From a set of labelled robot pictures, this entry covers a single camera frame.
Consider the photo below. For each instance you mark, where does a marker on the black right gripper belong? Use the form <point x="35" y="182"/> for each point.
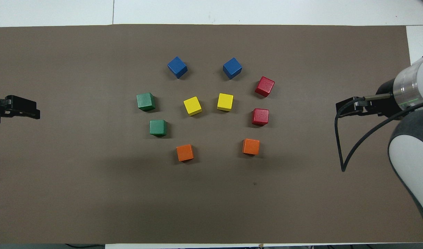
<point x="384" y="103"/>

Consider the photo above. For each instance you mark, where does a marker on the orange wooden cube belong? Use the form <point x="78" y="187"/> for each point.
<point x="185" y="152"/>
<point x="251" y="146"/>

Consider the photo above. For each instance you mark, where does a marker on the blue wooden cube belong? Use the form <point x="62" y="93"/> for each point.
<point x="177" y="67"/>
<point x="232" y="68"/>

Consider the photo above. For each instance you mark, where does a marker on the yellow wooden cube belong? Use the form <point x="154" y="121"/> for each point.
<point x="192" y="105"/>
<point x="225" y="102"/>

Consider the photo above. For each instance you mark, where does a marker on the brown table mat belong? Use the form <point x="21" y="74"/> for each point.
<point x="94" y="190"/>

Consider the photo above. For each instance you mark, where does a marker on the green wooden cube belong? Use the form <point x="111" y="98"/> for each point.
<point x="158" y="127"/>
<point x="146" y="101"/>

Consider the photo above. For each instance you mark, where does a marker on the red wooden cube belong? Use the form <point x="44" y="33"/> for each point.
<point x="260" y="117"/>
<point x="264" y="86"/>

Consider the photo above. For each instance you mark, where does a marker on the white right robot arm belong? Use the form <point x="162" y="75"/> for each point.
<point x="412" y="155"/>

